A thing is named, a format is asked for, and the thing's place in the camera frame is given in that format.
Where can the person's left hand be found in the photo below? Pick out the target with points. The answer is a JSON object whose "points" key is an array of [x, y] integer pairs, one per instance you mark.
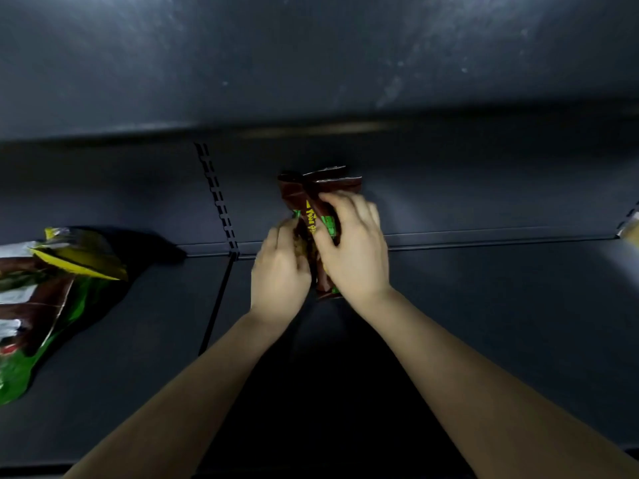
{"points": [[279, 279]]}

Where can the person's right hand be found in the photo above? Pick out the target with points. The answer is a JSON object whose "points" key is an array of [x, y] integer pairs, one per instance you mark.
{"points": [[357, 254]]}

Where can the dark blue metal shelf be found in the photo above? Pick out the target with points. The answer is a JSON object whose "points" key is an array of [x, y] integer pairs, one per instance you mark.
{"points": [[449, 319]]}

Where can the person's left forearm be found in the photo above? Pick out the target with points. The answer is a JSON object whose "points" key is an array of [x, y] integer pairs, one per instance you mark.
{"points": [[189, 404]]}

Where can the person's right forearm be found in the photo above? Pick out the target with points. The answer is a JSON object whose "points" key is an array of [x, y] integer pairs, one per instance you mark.
{"points": [[489, 394]]}

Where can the heap of green brown bags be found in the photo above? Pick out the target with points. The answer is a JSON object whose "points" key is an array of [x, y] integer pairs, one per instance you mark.
{"points": [[45, 304]]}

